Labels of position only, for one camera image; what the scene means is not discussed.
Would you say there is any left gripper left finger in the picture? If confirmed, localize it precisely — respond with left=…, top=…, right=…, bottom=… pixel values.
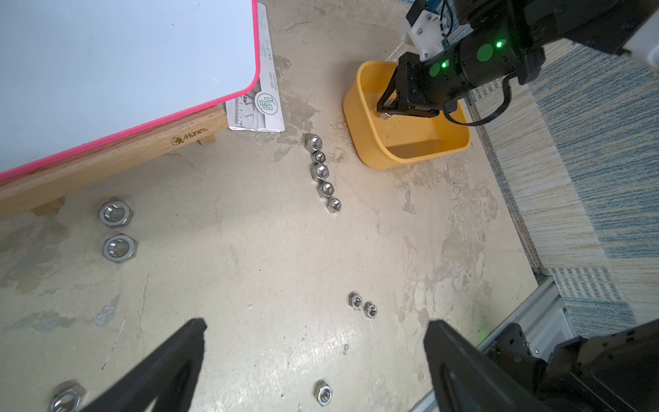
left=84, top=318, right=207, bottom=411

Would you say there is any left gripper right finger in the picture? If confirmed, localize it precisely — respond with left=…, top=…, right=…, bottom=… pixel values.
left=423, top=320, right=546, bottom=411

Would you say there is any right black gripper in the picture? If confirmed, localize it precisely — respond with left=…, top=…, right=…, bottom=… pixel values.
left=376, top=53, right=463, bottom=118

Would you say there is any yellow plastic storage box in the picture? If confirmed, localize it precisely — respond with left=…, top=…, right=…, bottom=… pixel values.
left=343, top=61, right=471, bottom=170

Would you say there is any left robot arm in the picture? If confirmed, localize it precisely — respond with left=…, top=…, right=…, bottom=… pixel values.
left=89, top=319, right=658, bottom=411

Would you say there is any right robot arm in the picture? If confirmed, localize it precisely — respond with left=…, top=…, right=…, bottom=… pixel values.
left=377, top=0, right=658, bottom=126

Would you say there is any steel nut left floor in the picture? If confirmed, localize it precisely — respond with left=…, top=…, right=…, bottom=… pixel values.
left=48, top=380, right=87, bottom=412

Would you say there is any steel nut pair right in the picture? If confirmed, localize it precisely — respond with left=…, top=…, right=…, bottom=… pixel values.
left=364, top=302, right=379, bottom=319

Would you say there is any steel nut pair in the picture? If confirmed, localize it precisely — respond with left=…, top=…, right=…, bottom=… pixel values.
left=364, top=302, right=379, bottom=319
left=348, top=292, right=363, bottom=311

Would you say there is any steel cap nut row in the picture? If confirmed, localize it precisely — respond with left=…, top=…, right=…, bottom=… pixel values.
left=327, top=197, right=343, bottom=213
left=305, top=134, right=324, bottom=154
left=317, top=181, right=335, bottom=198
left=311, top=163, right=330, bottom=182
left=312, top=150, right=326, bottom=164

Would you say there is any steel nut pair left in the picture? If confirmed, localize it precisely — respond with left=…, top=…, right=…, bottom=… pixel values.
left=348, top=292, right=363, bottom=311

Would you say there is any steel nut front centre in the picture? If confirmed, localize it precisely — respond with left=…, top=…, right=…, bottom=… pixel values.
left=314, top=379, right=333, bottom=407

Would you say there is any steel nut near easel lower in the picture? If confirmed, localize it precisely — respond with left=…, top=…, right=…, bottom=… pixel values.
left=102, top=233, right=137, bottom=264

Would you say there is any steel nut easel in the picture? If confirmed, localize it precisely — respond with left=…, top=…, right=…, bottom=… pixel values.
left=102, top=233, right=137, bottom=264
left=98, top=200, right=134, bottom=228

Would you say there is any white ruler package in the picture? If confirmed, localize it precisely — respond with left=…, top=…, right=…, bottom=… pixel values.
left=226, top=3, right=285, bottom=133

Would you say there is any steel nut near easel upper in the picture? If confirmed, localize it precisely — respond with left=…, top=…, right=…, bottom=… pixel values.
left=98, top=200, right=134, bottom=228

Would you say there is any wooden whiteboard easel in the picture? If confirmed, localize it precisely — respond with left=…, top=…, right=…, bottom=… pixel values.
left=1, top=105, right=228, bottom=221

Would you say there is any pink framed whiteboard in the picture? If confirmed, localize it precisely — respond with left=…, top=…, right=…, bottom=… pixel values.
left=1, top=1, right=260, bottom=180

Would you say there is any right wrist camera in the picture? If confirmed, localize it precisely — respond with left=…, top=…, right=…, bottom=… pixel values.
left=402, top=0, right=452, bottom=62

